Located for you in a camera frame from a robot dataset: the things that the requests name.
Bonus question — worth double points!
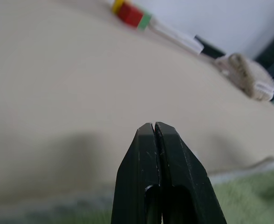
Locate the green towel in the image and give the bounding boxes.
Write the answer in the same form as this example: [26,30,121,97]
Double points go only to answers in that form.
[0,160,274,224]

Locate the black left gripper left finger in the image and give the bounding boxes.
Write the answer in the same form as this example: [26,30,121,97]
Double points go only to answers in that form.
[110,122,163,224]

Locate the yellow block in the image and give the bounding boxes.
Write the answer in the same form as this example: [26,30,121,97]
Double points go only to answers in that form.
[111,0,125,14]

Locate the beige folded towel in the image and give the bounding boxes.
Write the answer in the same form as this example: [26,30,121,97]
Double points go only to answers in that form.
[215,53,274,101]

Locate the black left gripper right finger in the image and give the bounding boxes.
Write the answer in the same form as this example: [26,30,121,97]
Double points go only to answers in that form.
[154,121,228,224]

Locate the red block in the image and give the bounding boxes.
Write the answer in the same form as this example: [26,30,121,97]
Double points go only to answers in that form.
[117,1,144,28]

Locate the green block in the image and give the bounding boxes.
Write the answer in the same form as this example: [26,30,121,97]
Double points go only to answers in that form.
[137,14,152,31]

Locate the white flat box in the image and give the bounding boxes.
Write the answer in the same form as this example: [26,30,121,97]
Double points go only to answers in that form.
[148,20,204,56]

